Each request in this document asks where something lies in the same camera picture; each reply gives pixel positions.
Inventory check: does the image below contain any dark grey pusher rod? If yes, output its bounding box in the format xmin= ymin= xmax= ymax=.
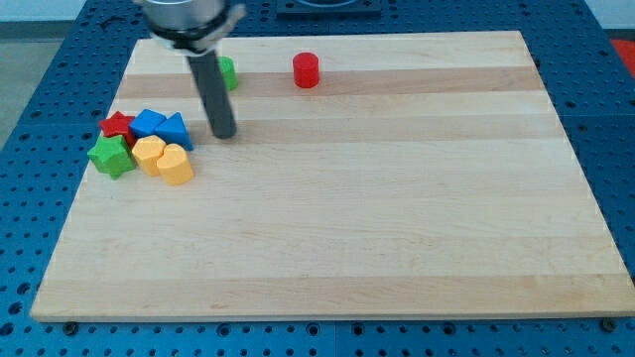
xmin=188 ymin=52 xmax=237 ymax=139

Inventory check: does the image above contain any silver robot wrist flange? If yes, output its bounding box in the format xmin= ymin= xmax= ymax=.
xmin=135 ymin=0 xmax=247 ymax=56

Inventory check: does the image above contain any red star block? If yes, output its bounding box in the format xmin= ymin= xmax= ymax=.
xmin=98 ymin=111 xmax=136 ymax=149

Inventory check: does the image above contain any green star block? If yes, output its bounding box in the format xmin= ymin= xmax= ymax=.
xmin=87 ymin=135 xmax=136 ymax=179

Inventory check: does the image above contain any green cylinder block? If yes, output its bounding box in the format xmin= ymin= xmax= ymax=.
xmin=218 ymin=57 xmax=238 ymax=91

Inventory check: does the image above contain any blue triangle block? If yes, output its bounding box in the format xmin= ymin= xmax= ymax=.
xmin=154 ymin=112 xmax=193 ymax=151

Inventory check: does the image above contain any blue cube block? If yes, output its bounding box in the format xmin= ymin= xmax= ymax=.
xmin=129 ymin=109 xmax=167 ymax=138

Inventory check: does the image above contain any red cylinder block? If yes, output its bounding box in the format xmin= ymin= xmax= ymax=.
xmin=292 ymin=52 xmax=319 ymax=88

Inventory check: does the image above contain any yellow hexagon block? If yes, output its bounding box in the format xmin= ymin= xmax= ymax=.
xmin=131 ymin=135 xmax=167 ymax=177

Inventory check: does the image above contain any yellow heart block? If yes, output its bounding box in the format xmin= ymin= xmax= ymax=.
xmin=157 ymin=144 xmax=194 ymax=185

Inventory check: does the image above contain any wooden board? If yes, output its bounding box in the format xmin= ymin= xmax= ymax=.
xmin=31 ymin=31 xmax=634 ymax=322

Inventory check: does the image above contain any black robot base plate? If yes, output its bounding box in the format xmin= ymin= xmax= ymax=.
xmin=276 ymin=0 xmax=382 ymax=18

